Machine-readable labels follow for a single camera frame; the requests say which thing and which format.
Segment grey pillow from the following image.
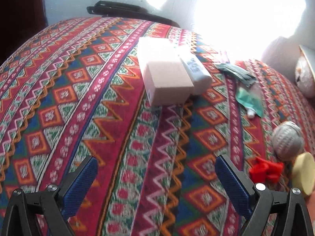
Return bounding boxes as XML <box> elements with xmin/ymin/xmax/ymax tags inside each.
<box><xmin>260</xmin><ymin>36</ymin><xmax>304</xmax><ymax>67</ymax></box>

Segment large pink cardboard box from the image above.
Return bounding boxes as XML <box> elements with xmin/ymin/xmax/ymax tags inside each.
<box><xmin>307</xmin><ymin>194</ymin><xmax>315</xmax><ymax>223</ymax></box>

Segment pale round plush toy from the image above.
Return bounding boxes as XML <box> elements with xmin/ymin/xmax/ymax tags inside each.
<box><xmin>295</xmin><ymin>55</ymin><xmax>315</xmax><ymax>99</ymax></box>

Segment black folded strap object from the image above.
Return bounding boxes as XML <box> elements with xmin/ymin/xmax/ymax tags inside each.
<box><xmin>86</xmin><ymin>0</ymin><xmax>181</xmax><ymax>28</ymax></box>

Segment white tube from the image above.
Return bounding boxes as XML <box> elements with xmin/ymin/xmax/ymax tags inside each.
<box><xmin>178</xmin><ymin>46</ymin><xmax>213</xmax><ymax>96</ymax></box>

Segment red patterned woven cloth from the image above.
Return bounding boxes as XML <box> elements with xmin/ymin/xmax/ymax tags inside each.
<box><xmin>0</xmin><ymin>17</ymin><xmax>315</xmax><ymax>236</ymax></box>

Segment white flat board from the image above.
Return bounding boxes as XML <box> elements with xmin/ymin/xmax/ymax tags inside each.
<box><xmin>299</xmin><ymin>45</ymin><xmax>315</xmax><ymax>77</ymax></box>

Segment dark red curtain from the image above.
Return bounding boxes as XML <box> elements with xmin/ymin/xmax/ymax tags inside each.
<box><xmin>0</xmin><ymin>0</ymin><xmax>48</xmax><ymax>65</ymax></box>

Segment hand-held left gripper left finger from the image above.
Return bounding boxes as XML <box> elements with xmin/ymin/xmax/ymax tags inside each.
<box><xmin>4</xmin><ymin>156</ymin><xmax>98</xmax><ymax>236</ymax></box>

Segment green squeeze pouch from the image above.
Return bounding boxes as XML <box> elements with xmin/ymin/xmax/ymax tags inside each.
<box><xmin>235</xmin><ymin>84</ymin><xmax>264</xmax><ymax>119</ymax></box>

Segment grey yarn ball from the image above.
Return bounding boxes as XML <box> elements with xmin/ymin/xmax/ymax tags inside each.
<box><xmin>272</xmin><ymin>121</ymin><xmax>306</xmax><ymax>162</ymax></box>

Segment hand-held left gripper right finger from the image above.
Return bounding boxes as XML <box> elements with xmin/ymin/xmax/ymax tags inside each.
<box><xmin>215</xmin><ymin>155</ymin><xmax>312</xmax><ymax>236</ymax></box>

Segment small pink box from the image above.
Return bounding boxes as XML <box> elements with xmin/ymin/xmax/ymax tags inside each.
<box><xmin>136</xmin><ymin>37</ymin><xmax>195</xmax><ymax>107</ymax></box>

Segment yellow round sponge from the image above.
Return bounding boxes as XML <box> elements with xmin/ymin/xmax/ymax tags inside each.
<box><xmin>292</xmin><ymin>152</ymin><xmax>313</xmax><ymax>197</ymax></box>

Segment dark green foil packets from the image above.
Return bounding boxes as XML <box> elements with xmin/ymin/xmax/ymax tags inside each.
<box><xmin>214</xmin><ymin>62</ymin><xmax>257</xmax><ymax>88</ymax></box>

